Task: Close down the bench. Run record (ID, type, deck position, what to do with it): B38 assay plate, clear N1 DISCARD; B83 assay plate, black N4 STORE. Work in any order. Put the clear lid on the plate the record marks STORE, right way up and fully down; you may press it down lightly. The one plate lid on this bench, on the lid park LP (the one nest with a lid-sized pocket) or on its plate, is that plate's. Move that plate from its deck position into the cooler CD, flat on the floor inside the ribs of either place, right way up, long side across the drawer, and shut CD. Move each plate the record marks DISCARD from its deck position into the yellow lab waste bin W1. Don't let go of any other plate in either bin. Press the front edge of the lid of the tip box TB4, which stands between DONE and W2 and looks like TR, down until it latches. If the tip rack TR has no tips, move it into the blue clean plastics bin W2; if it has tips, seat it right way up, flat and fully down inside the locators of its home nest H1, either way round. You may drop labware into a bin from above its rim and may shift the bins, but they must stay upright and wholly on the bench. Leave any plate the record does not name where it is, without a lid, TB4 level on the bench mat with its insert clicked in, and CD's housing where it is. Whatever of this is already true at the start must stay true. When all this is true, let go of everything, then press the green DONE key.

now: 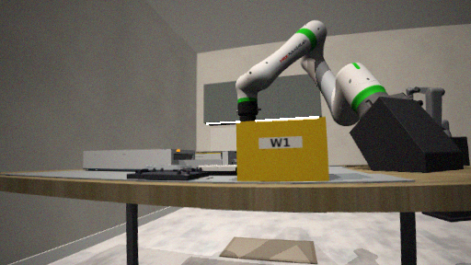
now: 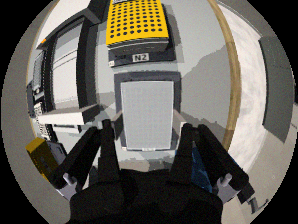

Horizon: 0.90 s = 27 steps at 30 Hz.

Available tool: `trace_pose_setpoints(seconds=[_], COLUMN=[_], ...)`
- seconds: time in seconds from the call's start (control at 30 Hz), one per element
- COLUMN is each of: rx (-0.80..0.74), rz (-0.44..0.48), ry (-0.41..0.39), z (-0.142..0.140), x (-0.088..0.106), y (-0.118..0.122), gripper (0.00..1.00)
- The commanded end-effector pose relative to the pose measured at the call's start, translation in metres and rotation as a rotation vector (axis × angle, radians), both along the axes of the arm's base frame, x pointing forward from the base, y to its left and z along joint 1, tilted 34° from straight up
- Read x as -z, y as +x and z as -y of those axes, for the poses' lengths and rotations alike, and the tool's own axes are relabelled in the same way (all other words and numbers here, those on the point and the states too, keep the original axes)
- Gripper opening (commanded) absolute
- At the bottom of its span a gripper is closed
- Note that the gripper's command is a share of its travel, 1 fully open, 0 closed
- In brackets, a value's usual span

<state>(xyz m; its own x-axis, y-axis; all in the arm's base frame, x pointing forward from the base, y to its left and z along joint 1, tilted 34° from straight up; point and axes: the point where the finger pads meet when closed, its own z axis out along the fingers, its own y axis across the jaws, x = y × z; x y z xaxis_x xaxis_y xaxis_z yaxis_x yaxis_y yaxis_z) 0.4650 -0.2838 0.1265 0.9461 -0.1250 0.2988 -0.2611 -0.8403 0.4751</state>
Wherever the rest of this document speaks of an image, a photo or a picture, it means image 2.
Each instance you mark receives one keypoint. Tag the yellow bin with label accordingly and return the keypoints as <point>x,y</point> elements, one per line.
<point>40,152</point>

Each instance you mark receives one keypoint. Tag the dark blue open bin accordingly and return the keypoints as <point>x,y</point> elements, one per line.
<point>199,175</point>

